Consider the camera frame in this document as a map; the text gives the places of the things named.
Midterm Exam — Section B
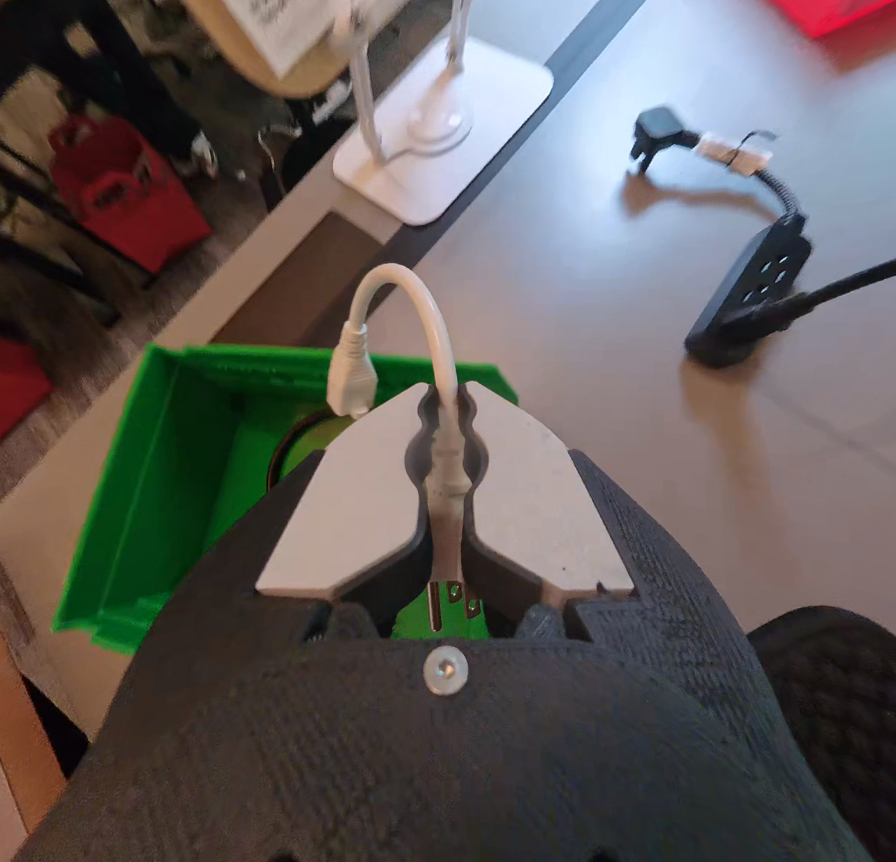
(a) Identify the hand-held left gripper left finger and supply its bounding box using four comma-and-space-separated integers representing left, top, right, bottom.
254, 381, 433, 602

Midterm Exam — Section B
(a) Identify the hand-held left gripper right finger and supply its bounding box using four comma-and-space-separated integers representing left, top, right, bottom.
462, 381, 636, 609

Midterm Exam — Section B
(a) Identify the white extension cord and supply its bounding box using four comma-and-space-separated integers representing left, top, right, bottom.
325, 264, 485, 633

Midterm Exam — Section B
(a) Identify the green plastic bin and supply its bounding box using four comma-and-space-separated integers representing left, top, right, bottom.
50, 343, 520, 654

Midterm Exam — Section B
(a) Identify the black power strip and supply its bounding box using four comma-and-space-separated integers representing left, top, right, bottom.
629, 105, 814, 371

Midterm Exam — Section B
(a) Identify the thick black extension cord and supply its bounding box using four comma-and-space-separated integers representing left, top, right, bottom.
724, 259, 896, 334

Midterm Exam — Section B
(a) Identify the red plastic container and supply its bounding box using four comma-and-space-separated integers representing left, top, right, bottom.
0, 336, 56, 439

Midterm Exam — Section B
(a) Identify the wooden instruction board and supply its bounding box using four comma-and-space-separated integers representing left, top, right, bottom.
150, 0, 445, 99

